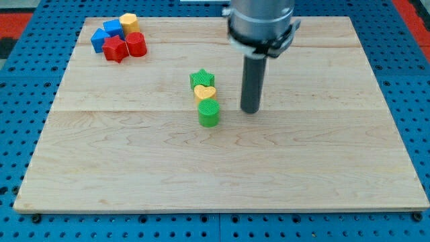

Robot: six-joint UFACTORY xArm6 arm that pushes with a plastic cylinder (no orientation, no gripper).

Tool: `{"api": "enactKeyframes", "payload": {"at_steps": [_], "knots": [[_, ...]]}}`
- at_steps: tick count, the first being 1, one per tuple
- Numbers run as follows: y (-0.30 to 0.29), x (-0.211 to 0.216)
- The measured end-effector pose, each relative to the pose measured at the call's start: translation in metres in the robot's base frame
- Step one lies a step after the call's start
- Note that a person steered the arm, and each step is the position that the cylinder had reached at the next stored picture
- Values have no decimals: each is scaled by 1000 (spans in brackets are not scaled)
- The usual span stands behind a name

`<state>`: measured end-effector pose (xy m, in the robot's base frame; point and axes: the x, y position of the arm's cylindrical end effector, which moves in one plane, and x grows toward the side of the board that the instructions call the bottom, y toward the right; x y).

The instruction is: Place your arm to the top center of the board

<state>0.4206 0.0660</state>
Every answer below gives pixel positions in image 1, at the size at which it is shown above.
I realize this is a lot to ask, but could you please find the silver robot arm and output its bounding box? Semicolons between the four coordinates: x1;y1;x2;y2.
222;0;301;60

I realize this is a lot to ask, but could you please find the light wooden board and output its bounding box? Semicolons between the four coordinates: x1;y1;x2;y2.
13;17;429;214

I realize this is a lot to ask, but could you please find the green cylinder block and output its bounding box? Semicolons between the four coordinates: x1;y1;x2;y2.
198;98;220;128

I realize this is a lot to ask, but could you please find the yellow heart block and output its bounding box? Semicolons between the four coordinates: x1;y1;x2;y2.
193;85;217;106

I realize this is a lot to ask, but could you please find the green star block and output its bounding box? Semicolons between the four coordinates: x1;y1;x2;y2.
189;69;215;90

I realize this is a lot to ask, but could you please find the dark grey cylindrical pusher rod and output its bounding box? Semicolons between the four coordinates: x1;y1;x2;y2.
241;57;267;114

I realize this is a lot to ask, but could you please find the red cylinder block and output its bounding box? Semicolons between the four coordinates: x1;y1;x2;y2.
126;32;147;57

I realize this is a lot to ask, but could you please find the red star block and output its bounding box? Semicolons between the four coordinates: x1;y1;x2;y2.
102;35;129;63

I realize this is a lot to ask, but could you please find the yellow hexagon block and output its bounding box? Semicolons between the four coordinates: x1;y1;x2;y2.
119;13;140;37

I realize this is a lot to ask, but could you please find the blue cube block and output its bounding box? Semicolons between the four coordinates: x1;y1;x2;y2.
103;19;125;40

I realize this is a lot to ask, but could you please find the blue pentagon block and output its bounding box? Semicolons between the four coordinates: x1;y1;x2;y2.
90;28;110;53

